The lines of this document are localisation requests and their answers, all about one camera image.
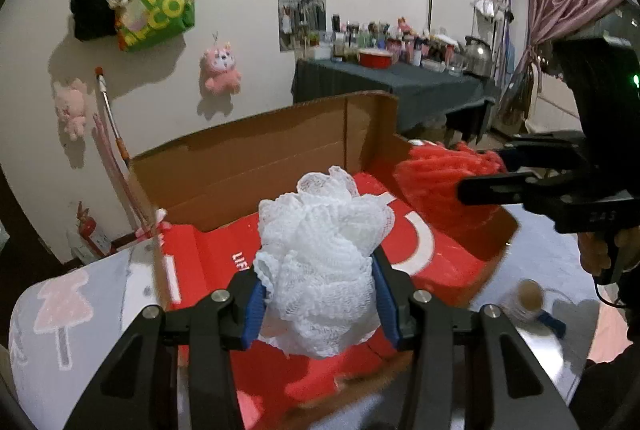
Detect blue foam sleeve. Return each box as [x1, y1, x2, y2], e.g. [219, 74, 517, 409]
[536, 310, 567, 339]

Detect red mesh bath pouf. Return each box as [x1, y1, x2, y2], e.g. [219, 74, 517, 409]
[393, 142, 506, 236]

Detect white mesh bath pouf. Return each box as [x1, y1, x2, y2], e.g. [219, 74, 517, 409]
[253, 166, 395, 358]

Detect person's right hand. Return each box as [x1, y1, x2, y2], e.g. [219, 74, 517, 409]
[577, 228, 639, 276]

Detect pink curtain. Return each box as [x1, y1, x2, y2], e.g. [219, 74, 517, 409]
[499, 0, 624, 125]

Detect small jar yellow beads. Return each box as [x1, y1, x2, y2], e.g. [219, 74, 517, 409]
[499, 279, 544, 323]

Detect metal kettle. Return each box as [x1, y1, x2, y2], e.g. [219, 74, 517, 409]
[463, 36, 494, 78]

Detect green tablecloth side table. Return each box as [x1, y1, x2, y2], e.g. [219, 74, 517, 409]
[291, 60, 498, 139]

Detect white refrigerator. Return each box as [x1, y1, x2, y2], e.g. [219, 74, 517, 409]
[428, 0, 511, 79]

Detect red bowl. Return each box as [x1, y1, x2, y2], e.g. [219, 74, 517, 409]
[358, 48, 393, 70]

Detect red cardboard box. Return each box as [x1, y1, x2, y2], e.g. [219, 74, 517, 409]
[131, 91, 518, 429]

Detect pale pink plush toy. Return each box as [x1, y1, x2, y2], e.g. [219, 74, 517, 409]
[54, 78, 87, 141]

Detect broom handle red tip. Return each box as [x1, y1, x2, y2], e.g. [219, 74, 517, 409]
[94, 66, 130, 167]

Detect pink plush on wall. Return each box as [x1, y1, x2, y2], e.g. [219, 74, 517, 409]
[201, 42, 242, 96]

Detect black bag on wall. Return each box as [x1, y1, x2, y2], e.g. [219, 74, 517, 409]
[70, 0, 116, 42]

